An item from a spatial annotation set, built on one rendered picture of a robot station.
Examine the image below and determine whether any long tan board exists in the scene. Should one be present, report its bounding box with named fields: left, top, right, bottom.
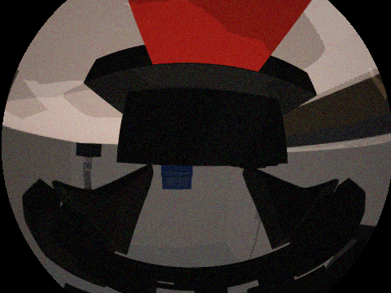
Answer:
left=283, top=74, right=391, bottom=152

